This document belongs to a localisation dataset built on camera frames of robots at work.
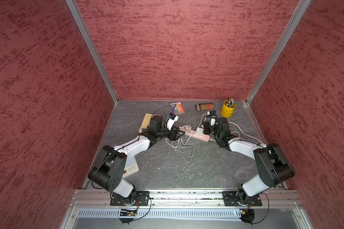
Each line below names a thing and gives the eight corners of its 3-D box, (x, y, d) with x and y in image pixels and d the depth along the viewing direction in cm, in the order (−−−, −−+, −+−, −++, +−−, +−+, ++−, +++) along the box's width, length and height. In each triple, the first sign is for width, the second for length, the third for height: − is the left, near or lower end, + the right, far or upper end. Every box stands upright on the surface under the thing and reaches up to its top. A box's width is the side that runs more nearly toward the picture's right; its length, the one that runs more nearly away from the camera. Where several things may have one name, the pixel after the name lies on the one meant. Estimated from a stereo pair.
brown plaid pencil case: (195, 110, 117) (195, 107, 114) (194, 105, 120) (195, 102, 118) (214, 110, 117) (215, 107, 114) (213, 105, 120) (213, 102, 118)
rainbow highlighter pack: (174, 115, 114) (174, 113, 112) (170, 104, 122) (170, 102, 120) (185, 112, 116) (185, 111, 114) (179, 102, 124) (179, 100, 122)
